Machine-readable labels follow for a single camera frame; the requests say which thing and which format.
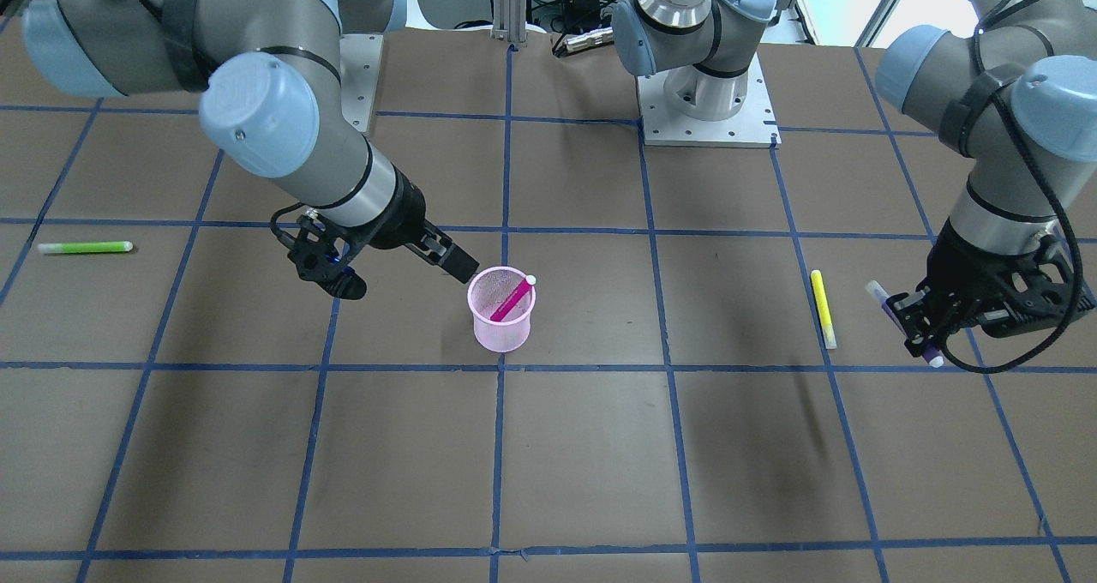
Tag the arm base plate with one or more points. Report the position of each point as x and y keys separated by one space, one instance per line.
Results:
x=685 y=108
x=360 y=70

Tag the aluminium frame post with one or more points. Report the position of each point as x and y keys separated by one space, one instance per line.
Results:
x=508 y=21

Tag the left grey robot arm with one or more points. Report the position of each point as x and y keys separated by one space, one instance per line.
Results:
x=1016 y=97

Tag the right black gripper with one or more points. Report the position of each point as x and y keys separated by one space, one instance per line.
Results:
x=404 y=219

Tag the green pen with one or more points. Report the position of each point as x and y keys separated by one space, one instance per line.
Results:
x=84 y=248

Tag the pink pen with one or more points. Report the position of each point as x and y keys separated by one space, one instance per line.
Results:
x=522 y=290

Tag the yellow pen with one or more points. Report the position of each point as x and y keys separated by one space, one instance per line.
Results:
x=825 y=318

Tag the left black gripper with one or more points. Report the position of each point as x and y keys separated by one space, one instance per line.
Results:
x=962 y=265

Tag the pink mesh cup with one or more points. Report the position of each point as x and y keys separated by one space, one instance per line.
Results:
x=501 y=300

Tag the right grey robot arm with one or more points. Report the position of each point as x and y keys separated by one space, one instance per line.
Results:
x=271 y=97

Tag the purple pen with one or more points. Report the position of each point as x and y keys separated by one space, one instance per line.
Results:
x=926 y=352

